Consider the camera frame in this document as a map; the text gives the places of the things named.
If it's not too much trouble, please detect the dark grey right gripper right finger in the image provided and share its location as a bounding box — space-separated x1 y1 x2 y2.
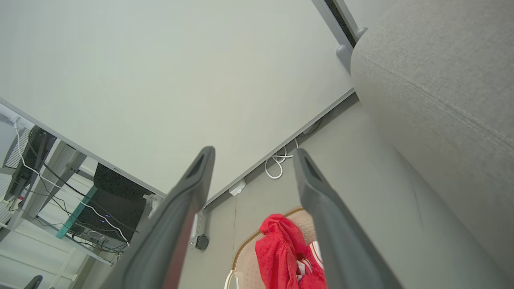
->
292 148 403 289

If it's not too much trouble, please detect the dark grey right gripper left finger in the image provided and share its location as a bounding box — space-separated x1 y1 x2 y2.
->
98 146 216 289

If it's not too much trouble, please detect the red and white garment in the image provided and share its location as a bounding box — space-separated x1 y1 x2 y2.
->
255 214 328 289

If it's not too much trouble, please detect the grey fabric sofa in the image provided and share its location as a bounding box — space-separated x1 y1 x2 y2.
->
351 0 514 281

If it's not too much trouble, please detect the grey partition foot with caster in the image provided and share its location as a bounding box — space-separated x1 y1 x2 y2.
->
190 209 210 251

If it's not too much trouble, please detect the black computer tower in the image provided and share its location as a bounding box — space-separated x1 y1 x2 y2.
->
68 163 151 243

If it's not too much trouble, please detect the beige woven laundry basket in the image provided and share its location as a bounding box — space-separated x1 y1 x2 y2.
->
224 207 328 289

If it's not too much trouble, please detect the teal glass shelf bar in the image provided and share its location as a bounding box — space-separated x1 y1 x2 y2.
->
55 185 98 240

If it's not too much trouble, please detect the black flat monitor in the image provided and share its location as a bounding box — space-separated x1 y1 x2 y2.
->
4 126 57 201

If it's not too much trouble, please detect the wide white partition panel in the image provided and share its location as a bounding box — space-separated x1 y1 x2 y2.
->
0 0 356 207

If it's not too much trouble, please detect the white looped cable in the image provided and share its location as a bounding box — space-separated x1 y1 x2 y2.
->
264 138 300 180

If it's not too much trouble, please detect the black cable bundle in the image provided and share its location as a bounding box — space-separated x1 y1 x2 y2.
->
10 153 129 253

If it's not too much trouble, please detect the long white power cable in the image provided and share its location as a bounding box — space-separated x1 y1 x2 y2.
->
13 118 131 246

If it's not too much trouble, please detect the grey metal desk frame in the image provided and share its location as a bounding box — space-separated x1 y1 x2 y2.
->
0 140 117 265

